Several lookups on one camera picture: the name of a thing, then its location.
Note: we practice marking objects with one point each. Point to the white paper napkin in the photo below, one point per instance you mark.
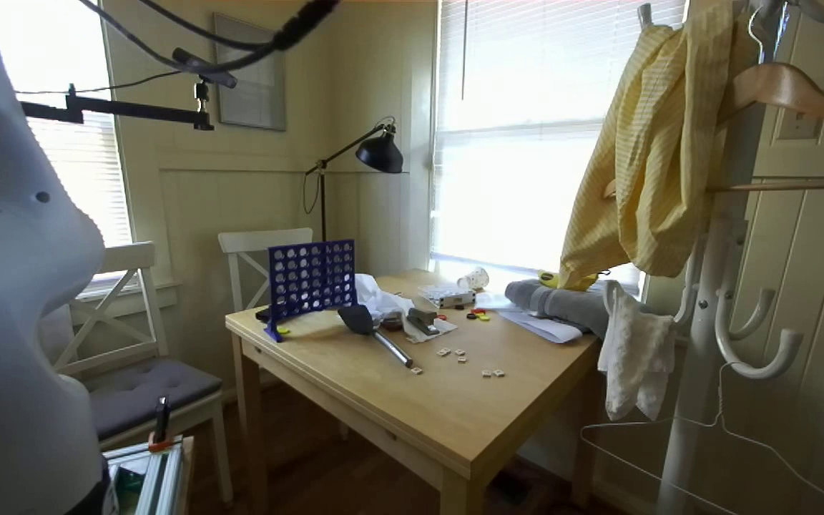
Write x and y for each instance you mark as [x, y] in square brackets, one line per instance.
[444, 329]

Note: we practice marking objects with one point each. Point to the wooden table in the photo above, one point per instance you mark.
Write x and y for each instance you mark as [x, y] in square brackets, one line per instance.
[426, 408]

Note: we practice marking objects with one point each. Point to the blue four-in-a-row game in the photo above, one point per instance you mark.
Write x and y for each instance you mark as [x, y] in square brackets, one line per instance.
[310, 275]

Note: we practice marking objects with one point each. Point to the yellow striped shirt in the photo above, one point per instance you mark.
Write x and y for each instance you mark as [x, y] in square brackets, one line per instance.
[659, 172]

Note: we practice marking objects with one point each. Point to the orange and black clamp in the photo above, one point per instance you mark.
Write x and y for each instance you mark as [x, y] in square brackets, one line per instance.
[161, 425]

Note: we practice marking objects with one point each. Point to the white coat rack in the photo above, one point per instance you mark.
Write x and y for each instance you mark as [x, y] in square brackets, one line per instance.
[719, 286]

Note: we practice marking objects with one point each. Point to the white wooden chair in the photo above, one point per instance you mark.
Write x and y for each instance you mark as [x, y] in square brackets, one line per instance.
[262, 239]

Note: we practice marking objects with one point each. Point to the heap of coloured game discs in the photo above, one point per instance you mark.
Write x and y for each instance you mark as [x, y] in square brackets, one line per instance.
[478, 314]

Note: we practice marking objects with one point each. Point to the brown wooden hanger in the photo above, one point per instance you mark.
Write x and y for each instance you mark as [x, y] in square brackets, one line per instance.
[784, 86]

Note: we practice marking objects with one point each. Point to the white lace cloth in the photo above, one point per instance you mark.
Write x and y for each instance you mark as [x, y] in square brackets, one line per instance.
[634, 357]

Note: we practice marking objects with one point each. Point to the crumpled white paper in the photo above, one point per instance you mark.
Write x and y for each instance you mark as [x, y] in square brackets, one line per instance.
[376, 295]

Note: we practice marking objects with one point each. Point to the black floor lamp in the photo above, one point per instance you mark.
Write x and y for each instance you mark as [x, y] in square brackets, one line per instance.
[380, 151]

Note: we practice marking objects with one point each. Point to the white panelled door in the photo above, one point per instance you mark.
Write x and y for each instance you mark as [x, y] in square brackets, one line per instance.
[812, 272]

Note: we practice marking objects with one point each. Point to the grey stapler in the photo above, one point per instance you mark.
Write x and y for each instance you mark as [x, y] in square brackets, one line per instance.
[423, 320]

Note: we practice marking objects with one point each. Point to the white paper sheet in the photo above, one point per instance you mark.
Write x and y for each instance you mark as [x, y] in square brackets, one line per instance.
[544, 327]

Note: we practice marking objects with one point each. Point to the camera on mount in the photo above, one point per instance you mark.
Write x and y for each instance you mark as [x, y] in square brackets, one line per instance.
[133, 110]

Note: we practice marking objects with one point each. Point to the grey folded towel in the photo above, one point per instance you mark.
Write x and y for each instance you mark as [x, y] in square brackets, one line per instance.
[562, 304]

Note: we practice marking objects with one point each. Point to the framed picture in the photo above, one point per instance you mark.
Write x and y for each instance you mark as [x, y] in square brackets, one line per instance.
[254, 93]

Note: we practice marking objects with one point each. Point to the clear plastic box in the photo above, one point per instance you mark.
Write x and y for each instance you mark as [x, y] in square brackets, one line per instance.
[448, 295]

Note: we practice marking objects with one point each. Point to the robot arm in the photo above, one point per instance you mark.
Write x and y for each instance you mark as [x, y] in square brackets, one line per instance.
[11, 300]

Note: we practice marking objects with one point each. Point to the paper cup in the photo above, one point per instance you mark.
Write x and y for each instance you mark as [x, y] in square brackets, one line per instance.
[474, 278]

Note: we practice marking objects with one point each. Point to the window with blinds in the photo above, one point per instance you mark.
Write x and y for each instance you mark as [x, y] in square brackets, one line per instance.
[512, 143]
[76, 150]

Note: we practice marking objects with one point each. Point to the white chair with grey cushion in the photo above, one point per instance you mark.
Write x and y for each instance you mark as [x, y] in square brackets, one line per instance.
[140, 390]

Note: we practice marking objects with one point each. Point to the small black object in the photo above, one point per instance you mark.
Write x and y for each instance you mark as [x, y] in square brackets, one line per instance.
[262, 314]

